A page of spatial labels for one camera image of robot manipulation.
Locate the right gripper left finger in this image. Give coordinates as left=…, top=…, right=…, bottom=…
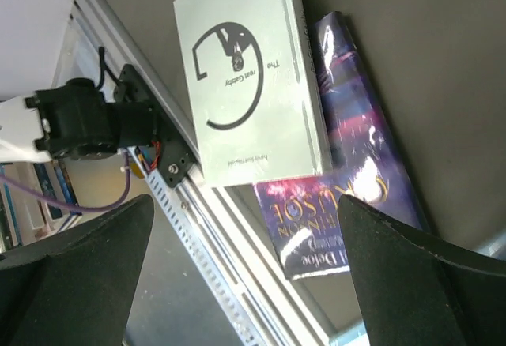
left=1, top=194, right=153, bottom=345

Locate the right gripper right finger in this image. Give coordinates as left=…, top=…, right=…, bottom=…
left=338, top=195, right=505, bottom=345

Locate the pale green Gatsby book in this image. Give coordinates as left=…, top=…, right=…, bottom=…
left=174, top=0, right=332, bottom=187

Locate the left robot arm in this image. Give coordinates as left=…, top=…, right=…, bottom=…
left=1, top=78, right=158, bottom=163

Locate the purple Robinson Crusoe book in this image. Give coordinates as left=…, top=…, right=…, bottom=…
left=254, top=11, right=428, bottom=280

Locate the aluminium mounting rail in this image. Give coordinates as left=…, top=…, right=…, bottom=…
left=51, top=0, right=341, bottom=346

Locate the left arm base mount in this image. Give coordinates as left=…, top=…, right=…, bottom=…
left=113, top=64, right=195, bottom=188

